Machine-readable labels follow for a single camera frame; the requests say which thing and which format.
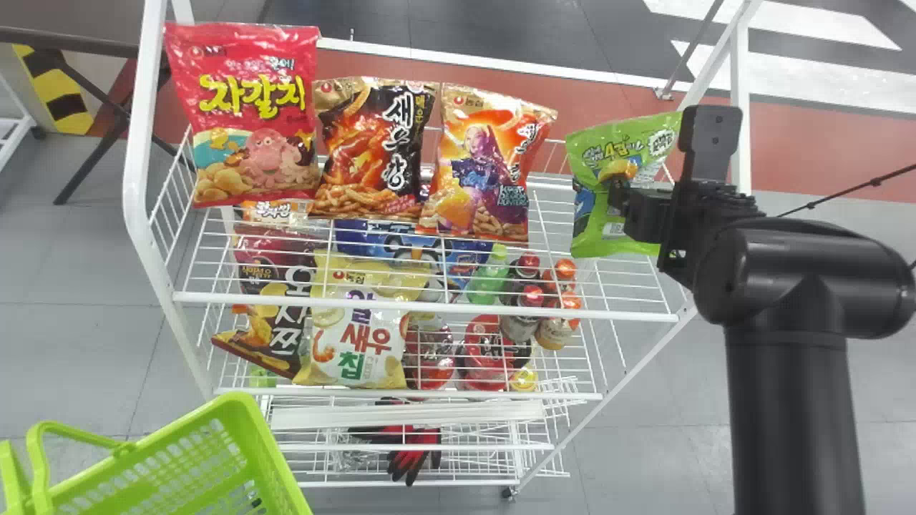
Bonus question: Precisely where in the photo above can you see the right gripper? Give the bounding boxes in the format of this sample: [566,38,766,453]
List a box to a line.
[572,176,678,246]

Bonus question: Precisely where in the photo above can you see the green snack packet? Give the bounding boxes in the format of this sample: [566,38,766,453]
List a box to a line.
[565,111,684,259]

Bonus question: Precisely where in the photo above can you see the green basket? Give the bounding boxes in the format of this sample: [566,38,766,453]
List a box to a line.
[0,391,314,515]

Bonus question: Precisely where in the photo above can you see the green bottle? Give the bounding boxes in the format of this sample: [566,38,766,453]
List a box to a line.
[464,244,510,306]

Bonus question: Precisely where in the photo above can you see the red noodle cup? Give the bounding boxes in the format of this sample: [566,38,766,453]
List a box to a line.
[403,320,457,391]
[457,313,535,392]

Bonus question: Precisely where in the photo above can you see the blue snack packet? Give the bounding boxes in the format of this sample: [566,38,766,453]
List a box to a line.
[333,217,496,288]

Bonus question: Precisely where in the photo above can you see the black snack packet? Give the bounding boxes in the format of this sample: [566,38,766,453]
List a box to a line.
[311,76,439,220]

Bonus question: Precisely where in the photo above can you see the white snack packet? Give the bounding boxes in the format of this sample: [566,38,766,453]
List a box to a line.
[292,249,432,391]

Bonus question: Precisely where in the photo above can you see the red black gloves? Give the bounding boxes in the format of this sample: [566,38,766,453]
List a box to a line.
[371,425,443,488]

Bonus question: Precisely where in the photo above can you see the small orange snack packet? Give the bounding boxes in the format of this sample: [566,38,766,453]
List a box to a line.
[239,200,313,223]

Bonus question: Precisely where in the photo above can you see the maroon snack packet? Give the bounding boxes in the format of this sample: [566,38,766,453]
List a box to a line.
[210,227,331,380]

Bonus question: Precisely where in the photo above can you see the red snack packet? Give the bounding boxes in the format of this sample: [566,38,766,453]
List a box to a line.
[163,21,322,210]

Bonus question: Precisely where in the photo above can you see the dark side table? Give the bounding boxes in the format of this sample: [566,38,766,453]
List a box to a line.
[0,25,181,207]

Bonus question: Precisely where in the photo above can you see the black cable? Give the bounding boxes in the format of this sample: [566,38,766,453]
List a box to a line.
[776,162,916,219]

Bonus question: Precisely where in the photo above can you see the white wire rack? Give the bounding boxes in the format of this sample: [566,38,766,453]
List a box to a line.
[122,0,761,501]

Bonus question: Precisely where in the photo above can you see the yellow black striped post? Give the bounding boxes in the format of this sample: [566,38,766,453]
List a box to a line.
[10,44,95,136]

